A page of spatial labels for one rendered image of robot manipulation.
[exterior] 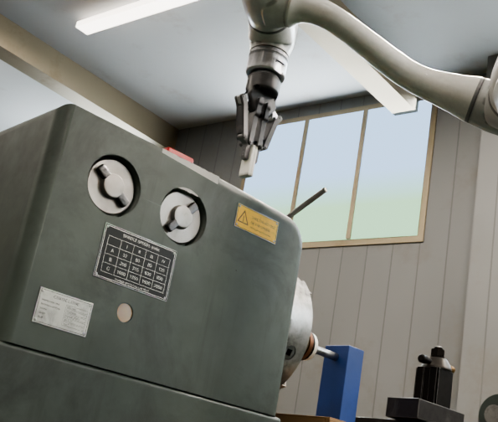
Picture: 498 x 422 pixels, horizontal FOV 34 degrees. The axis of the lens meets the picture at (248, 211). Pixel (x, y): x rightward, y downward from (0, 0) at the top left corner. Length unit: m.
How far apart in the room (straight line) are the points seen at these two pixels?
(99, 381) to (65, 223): 0.25
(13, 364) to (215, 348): 0.39
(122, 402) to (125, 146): 0.42
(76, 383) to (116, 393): 0.08
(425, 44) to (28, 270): 5.18
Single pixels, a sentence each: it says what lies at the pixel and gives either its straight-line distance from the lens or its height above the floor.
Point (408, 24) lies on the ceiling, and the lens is 6.03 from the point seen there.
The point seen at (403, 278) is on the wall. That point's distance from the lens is 6.10.
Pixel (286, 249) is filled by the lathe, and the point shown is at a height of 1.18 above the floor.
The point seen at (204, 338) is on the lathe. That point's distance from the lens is 1.46.
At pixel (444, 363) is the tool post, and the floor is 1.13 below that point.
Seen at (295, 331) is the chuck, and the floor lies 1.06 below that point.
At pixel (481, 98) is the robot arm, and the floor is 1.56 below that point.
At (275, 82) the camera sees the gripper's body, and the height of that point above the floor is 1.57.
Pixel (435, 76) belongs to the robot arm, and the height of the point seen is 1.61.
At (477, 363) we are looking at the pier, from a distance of 5.46.
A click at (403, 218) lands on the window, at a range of 6.25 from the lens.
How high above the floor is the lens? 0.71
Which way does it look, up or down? 19 degrees up
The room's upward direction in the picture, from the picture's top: 10 degrees clockwise
